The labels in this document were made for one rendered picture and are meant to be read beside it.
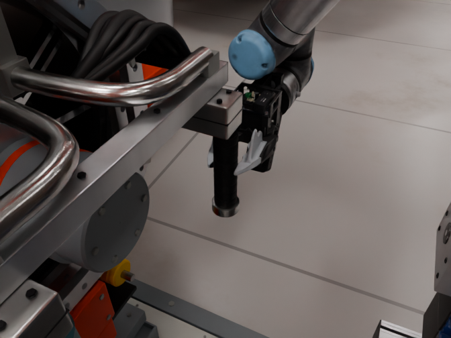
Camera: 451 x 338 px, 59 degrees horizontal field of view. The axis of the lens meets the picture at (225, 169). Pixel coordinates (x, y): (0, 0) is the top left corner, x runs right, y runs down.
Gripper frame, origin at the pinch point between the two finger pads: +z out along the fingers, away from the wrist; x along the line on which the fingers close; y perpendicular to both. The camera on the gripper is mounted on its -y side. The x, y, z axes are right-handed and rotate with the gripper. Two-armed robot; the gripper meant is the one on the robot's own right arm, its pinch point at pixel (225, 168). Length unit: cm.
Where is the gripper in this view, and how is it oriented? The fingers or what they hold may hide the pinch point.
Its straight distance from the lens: 59.7
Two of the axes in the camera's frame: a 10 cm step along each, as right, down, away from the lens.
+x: 9.0, 2.7, -3.3
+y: 0.0, -7.8, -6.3
